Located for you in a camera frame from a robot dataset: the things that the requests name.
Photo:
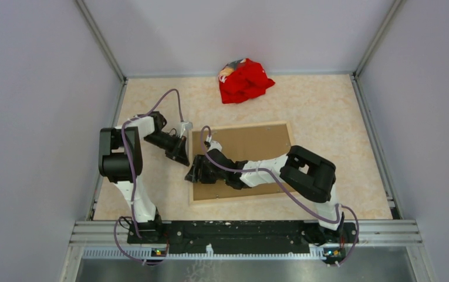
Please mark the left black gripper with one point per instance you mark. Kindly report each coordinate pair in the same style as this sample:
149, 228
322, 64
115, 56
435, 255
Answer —
178, 153

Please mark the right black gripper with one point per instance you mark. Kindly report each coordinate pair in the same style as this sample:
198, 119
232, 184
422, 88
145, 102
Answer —
195, 176

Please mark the brown frame backing board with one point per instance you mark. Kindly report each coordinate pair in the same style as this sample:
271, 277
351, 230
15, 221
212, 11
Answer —
247, 144

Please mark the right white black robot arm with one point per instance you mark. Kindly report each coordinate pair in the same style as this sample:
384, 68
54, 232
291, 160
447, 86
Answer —
307, 178

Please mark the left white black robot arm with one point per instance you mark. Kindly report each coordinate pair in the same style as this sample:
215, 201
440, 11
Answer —
121, 162

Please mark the crumpled red cloth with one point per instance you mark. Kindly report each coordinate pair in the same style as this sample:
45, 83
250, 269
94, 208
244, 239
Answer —
242, 80

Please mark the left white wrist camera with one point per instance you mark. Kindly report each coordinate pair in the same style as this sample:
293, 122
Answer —
184, 129

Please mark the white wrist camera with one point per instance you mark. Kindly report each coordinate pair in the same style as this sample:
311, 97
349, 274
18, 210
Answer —
184, 129
213, 144

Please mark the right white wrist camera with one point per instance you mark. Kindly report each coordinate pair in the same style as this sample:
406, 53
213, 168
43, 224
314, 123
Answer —
213, 144

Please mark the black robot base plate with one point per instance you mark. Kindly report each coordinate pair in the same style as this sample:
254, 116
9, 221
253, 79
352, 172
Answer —
241, 237

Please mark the aluminium rail with cable duct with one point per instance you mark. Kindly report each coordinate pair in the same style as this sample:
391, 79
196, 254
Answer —
387, 250

